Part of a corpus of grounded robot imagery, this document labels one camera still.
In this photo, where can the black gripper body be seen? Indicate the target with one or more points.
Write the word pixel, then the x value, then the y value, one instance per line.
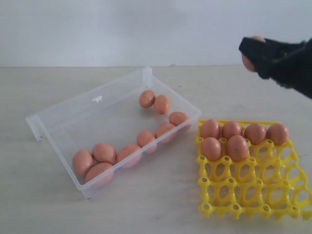
pixel 294 70

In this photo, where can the brown egg top back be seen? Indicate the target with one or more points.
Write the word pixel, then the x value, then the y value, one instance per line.
pixel 146 98

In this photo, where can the yellow plastic egg tray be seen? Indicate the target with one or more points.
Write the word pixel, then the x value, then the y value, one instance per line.
pixel 269 182

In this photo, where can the brown egg front corner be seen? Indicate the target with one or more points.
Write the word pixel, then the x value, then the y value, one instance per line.
pixel 96 171

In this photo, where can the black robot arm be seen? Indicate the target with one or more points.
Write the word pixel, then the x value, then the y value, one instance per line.
pixel 288 64

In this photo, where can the brown egg right edge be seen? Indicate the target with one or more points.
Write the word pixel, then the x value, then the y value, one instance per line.
pixel 163 129

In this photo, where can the clear plastic storage box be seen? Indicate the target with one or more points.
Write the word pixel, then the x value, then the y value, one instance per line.
pixel 108 114

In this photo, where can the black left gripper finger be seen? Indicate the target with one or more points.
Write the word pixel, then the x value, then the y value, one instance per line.
pixel 263 55

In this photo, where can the brown egg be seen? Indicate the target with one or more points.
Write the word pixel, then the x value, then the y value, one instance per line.
pixel 127 151
pixel 211 128
pixel 278 133
pixel 177 118
pixel 82 162
pixel 230 129
pixel 103 152
pixel 211 149
pixel 162 104
pixel 255 133
pixel 146 98
pixel 237 148
pixel 246 62
pixel 144 138

